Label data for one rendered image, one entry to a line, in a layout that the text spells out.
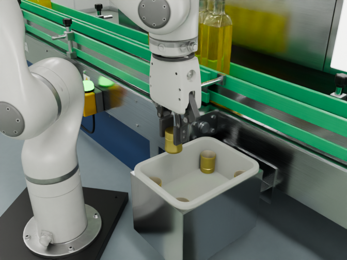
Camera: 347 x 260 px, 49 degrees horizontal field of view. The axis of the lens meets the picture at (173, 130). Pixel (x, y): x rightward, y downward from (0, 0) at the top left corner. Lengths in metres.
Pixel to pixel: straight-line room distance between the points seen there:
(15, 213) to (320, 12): 0.90
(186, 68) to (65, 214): 0.46
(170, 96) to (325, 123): 0.31
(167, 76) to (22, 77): 0.26
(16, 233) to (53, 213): 0.17
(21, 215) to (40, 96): 0.45
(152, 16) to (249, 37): 0.55
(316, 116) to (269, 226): 0.38
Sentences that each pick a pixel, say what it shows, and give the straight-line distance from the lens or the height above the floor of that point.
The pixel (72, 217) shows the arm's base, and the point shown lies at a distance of 0.94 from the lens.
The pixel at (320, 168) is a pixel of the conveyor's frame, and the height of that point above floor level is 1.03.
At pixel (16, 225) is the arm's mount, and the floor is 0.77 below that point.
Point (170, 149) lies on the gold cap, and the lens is 0.75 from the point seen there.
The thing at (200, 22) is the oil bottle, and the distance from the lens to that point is 0.98.
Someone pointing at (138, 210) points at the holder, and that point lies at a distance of 0.84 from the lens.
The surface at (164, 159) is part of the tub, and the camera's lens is 0.84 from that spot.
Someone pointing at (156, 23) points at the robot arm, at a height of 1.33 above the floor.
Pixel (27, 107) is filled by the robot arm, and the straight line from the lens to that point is 0.74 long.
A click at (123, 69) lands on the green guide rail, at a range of 1.11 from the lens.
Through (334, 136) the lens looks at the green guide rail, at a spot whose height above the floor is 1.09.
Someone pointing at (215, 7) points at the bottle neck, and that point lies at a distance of 0.96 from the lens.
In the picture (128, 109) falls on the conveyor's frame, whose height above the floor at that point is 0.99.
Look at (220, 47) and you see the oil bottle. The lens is 0.96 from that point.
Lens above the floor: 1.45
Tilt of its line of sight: 28 degrees down
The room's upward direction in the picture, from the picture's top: straight up
